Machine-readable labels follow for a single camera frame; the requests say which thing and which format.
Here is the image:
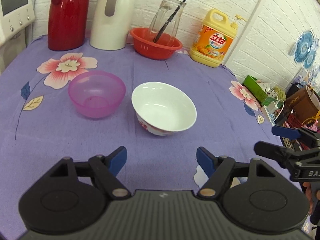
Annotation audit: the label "pink plastic bowl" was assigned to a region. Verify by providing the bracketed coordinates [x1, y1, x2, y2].
[68, 70, 126, 119]

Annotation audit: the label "white red ceramic bowl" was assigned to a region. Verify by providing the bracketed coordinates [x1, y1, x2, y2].
[131, 82, 197, 137]

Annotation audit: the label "person's right hand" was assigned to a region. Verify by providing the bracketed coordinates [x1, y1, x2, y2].
[303, 182, 313, 215]

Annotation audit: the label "brown paper bag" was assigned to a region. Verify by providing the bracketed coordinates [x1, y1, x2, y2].
[285, 85, 319, 124]

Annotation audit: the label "purple floral tablecloth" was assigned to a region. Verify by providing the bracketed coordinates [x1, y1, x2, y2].
[0, 34, 304, 240]

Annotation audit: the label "green box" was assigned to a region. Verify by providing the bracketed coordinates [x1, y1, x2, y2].
[242, 75, 277, 106]

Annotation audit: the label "yellow detergent bottle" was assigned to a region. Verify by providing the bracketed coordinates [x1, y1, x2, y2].
[189, 9, 246, 68]

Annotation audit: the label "red plastic basket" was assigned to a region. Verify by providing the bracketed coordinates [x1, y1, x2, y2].
[130, 28, 183, 60]

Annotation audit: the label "clear glass carafe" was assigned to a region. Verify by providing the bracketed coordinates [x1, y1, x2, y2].
[149, 0, 187, 47]

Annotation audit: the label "black straw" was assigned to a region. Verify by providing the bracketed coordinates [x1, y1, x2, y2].
[152, 0, 189, 43]

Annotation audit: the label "red thermos jug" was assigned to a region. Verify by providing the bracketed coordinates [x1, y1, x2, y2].
[48, 0, 89, 51]

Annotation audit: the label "white water dispenser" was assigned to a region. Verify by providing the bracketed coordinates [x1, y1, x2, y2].
[0, 0, 35, 72]

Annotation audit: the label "white thermos jug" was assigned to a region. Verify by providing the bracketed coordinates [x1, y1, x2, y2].
[89, 0, 135, 50]

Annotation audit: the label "blue wall decoration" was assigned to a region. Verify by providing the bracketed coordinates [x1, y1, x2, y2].
[289, 30, 319, 69]

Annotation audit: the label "white pipe on wall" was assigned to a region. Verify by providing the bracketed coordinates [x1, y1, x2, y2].
[223, 0, 266, 66]

